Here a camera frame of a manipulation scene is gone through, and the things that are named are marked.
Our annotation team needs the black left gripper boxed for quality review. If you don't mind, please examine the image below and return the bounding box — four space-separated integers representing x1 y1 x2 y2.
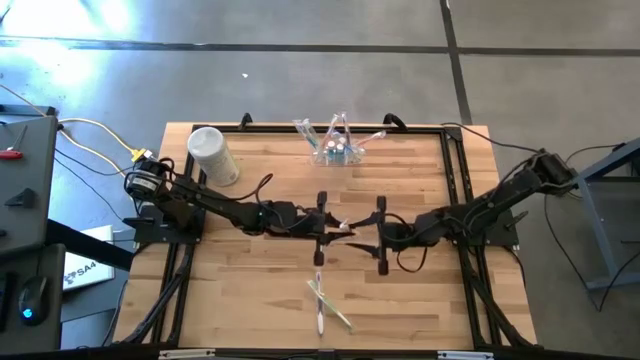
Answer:
292 191 357 266

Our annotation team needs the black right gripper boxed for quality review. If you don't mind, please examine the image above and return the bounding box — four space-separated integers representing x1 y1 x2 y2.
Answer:
344 196 431 276

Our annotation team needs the orange white toothbrush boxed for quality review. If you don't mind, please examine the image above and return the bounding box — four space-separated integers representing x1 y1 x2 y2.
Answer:
352 130 387 149

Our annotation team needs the clear acrylic organizer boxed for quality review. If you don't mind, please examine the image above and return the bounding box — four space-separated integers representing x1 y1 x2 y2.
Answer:
310 142 365 167

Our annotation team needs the white wipes canister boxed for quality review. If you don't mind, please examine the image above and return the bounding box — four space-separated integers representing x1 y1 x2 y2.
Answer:
187 126 241 188

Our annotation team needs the white table clamp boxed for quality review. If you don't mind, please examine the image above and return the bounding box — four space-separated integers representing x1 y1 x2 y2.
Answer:
437 350 495 360
158 349 217 360

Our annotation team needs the blue grey metal table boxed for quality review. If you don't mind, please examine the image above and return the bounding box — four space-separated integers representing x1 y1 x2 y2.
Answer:
559 137 640 294

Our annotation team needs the white printed box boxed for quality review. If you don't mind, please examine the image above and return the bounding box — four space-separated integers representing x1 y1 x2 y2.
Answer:
62 224 117 292

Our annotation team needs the black support bar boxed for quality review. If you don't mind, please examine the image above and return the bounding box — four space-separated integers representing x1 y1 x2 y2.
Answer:
45 218 135 272

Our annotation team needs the black computer mouse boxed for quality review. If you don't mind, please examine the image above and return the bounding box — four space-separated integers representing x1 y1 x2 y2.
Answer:
17 275 50 326

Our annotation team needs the grey side table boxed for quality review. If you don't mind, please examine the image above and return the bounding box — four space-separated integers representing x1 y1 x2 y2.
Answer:
0 104 66 354

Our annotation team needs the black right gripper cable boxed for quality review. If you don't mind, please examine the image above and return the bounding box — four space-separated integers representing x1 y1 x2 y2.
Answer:
394 242 430 275

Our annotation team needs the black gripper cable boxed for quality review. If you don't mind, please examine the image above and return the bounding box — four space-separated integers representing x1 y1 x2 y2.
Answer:
234 172 275 204
394 242 430 275

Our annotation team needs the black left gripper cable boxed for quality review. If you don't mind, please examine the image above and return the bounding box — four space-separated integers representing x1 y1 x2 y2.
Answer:
234 172 275 204

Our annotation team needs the black floor cable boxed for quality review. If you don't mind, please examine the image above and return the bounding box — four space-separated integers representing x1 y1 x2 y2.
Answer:
543 194 640 314

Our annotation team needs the yellow floor cable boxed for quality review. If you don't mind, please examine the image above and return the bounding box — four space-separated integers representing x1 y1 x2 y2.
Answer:
0 82 149 186

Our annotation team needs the black triangular bracket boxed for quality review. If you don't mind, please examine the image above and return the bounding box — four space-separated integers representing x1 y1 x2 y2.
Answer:
4 187 39 209

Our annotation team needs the red handled screwdriver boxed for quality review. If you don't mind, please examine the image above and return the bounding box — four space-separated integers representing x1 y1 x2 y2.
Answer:
0 124 29 161

